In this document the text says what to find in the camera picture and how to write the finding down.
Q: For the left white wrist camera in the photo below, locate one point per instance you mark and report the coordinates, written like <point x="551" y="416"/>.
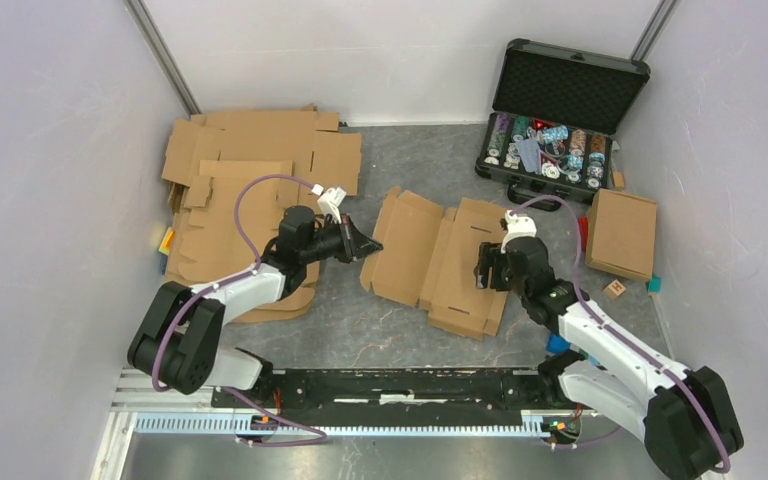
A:
<point x="329" y="201"/>

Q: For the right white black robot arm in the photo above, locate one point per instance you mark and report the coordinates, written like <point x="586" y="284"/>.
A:
<point x="684" y="418"/>

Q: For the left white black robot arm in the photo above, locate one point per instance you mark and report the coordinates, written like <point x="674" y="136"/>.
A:
<point x="177" y="342"/>

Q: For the folded cardboard box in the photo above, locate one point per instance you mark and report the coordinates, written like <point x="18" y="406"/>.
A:
<point x="621" y="234"/>

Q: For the orange yellow block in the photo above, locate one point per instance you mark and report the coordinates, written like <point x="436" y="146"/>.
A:
<point x="166" y="241"/>

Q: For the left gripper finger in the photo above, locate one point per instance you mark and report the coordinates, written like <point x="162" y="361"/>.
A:
<point x="349" y="234"/>
<point x="362" y="249"/>

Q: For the wooden letter block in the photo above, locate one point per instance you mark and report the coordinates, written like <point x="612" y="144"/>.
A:
<point x="614" y="289"/>

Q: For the small brown wooden block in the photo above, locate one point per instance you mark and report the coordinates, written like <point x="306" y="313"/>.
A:
<point x="618" y="181"/>

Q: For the red object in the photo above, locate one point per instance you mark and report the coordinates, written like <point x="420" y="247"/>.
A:
<point x="583" y="229"/>

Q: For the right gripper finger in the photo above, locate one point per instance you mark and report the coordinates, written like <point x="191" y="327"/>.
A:
<point x="483" y="275"/>
<point x="488" y="253"/>

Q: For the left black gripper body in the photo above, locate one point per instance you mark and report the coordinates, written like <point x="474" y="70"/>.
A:
<point x="326" y="244"/>

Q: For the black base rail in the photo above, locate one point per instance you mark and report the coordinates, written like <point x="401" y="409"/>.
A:
<point x="418" y="397"/>

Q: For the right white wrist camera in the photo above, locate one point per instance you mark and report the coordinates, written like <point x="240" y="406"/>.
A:
<point x="516" y="225"/>

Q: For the black poker chip case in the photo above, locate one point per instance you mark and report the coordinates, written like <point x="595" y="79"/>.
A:
<point x="553" y="115"/>

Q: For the stack of flat cardboard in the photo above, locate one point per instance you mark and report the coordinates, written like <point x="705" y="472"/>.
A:
<point x="232" y="175"/>

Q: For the cardboard box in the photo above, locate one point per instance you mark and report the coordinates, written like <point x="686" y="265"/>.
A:
<point x="621" y="234"/>
<point x="428" y="259"/>

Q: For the blue block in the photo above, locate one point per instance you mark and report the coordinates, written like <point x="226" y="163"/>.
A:
<point x="556" y="344"/>

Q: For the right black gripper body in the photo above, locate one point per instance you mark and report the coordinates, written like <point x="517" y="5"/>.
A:
<point x="516" y="283"/>

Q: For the teal cube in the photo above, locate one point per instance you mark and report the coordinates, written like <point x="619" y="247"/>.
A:
<point x="654" y="285"/>

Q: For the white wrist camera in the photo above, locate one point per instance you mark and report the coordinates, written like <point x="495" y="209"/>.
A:
<point x="516" y="225"/>
<point x="329" y="201"/>

